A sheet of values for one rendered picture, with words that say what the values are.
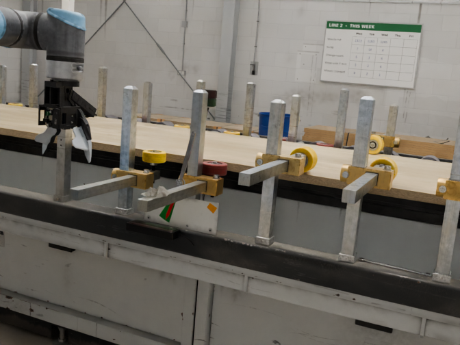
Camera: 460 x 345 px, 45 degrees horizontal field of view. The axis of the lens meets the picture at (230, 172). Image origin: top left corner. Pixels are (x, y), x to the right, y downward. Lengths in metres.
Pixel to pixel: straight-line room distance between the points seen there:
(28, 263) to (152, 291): 0.62
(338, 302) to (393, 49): 7.27
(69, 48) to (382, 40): 7.60
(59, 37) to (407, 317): 1.17
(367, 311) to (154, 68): 8.88
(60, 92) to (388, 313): 1.05
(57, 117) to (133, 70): 9.09
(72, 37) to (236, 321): 1.16
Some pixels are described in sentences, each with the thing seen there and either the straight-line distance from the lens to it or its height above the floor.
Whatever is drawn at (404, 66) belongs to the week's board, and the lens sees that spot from 8.71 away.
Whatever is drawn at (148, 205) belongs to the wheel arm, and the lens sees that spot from 1.41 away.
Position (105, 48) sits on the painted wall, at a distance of 10.87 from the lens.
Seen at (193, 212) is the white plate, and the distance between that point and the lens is 1.73.
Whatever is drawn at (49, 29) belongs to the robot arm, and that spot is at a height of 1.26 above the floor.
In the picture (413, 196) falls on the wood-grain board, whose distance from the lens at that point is 1.70.
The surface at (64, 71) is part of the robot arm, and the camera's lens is 1.41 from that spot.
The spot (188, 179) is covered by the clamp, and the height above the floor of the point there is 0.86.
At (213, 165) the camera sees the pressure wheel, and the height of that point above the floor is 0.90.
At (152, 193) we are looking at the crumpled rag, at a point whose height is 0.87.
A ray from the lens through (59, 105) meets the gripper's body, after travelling 1.42.
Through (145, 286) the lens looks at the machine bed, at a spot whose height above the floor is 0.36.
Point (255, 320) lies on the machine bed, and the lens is 2.04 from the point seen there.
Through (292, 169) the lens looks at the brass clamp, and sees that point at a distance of 1.58.
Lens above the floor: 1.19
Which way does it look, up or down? 10 degrees down
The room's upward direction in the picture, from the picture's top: 5 degrees clockwise
